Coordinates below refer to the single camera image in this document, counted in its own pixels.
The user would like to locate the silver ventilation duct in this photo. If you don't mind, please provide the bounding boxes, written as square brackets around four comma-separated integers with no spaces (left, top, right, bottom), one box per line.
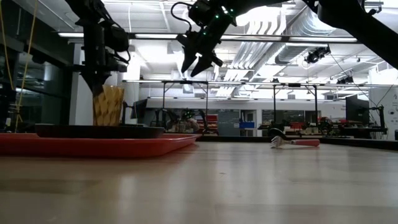
[275,9,335,66]

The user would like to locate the amber plastic cup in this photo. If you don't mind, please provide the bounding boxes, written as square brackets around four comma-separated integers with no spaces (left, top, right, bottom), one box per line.
[92,84,126,127]

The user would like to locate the black round plate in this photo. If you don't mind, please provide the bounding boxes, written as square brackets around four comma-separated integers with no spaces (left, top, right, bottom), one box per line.
[34,123,165,139]

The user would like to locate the black computer monitor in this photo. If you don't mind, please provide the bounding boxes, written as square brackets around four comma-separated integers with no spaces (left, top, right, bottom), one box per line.
[345,95,371,125]

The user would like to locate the black ceiling-mounted camera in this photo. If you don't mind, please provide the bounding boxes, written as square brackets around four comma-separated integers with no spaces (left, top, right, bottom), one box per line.
[304,45,332,65]

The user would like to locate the black background workstation frame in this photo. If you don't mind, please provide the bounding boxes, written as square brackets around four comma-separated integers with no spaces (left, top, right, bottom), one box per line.
[123,79,321,134]

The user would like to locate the yellow cable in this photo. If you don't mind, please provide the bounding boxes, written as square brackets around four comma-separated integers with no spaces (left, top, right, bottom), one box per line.
[14,0,38,131]

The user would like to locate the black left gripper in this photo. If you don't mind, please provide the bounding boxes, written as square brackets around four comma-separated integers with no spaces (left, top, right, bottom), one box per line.
[73,19,130,96]

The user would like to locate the red storage bins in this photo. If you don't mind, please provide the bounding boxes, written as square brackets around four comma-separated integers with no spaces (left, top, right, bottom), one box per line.
[203,114,218,134]

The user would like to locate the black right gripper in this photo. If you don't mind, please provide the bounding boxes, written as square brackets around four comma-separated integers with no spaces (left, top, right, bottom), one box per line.
[176,0,237,78]

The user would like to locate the red plastic tray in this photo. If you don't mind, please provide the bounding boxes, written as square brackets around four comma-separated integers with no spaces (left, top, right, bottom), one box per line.
[0,133,203,159]

